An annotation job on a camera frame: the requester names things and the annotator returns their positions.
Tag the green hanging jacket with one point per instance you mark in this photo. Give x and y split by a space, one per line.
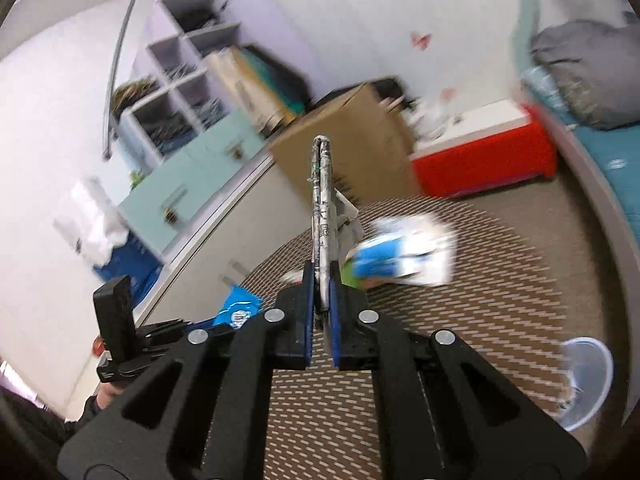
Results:
275 82

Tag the white board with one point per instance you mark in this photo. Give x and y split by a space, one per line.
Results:
470 127

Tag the dark folded clothes pile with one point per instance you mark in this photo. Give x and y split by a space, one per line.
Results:
170 130

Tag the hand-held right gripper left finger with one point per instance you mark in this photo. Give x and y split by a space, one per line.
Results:
307 310

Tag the black folded clothes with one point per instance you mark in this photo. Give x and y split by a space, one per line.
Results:
200 15

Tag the round polka-dot table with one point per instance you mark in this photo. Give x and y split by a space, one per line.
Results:
475 285

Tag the grey quilt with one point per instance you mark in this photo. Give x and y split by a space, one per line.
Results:
585 70

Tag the person's left forearm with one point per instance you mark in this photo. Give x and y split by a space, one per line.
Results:
40 427

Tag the green plant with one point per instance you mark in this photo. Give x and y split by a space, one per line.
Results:
136 178

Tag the blue bag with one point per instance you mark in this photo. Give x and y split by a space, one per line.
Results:
127 257

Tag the red ottoman bench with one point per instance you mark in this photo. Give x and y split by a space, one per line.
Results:
480 165

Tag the person's left hand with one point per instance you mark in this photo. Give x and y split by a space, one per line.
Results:
106 399

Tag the white cloth bag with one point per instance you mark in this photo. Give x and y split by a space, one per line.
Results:
430 115

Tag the lilac shelf unit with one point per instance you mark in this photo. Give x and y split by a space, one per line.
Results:
142 50

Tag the pine cone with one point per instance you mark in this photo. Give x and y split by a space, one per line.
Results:
234 151
171 217

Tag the white blue paper box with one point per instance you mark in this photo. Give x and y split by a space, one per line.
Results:
400 255

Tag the white wardrobe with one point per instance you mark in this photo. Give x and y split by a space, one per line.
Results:
375 10

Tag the grey printed foil wrapper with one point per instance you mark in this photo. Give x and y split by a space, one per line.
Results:
321 195

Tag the blue plastic wrapper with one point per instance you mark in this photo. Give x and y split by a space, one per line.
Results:
237 310

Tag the large cardboard box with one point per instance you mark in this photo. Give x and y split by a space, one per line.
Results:
345 150

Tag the pink butterfly sticker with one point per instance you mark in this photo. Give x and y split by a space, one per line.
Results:
421 39

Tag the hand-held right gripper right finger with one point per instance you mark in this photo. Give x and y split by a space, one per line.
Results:
337 320

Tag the blue grey folded clothes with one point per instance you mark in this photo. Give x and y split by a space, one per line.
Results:
210 110

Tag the brown clothes pile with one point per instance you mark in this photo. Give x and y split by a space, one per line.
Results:
132 95

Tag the white plastic bag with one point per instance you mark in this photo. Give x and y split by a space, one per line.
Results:
95 225

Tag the blue plastic basin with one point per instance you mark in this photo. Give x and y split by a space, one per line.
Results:
585 385

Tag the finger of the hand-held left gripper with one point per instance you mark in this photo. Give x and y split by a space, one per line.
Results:
115 310

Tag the teal drawer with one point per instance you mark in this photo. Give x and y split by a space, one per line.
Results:
150 200
215 135

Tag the beige low cabinet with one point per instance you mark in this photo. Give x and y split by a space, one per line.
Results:
215 240

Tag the teal candy-print bed sheet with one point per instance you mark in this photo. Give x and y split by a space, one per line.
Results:
612 155

